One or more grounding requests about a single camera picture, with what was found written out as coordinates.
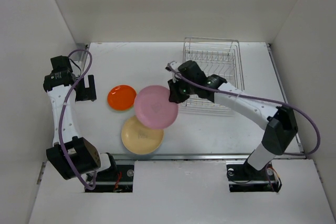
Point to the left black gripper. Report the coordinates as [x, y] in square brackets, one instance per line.
[86, 93]

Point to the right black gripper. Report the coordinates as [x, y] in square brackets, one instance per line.
[175, 95]

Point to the pink plate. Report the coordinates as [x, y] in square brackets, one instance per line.
[153, 108]

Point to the orange plate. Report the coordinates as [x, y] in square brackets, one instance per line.
[121, 93]

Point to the green plate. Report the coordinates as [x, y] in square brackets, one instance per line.
[121, 106]

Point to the metal wire dish rack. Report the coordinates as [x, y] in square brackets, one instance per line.
[216, 56]

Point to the tan beige plate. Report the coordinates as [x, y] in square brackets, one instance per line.
[139, 139]

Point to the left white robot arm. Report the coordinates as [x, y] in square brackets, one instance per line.
[71, 153]

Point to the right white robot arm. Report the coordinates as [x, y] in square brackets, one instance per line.
[277, 120]

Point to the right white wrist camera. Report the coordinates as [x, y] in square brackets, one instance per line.
[172, 65]

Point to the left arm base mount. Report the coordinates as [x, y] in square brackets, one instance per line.
[119, 181]

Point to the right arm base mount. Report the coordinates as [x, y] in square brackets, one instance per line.
[265, 180]

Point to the aluminium table rail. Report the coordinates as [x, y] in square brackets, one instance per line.
[201, 129]

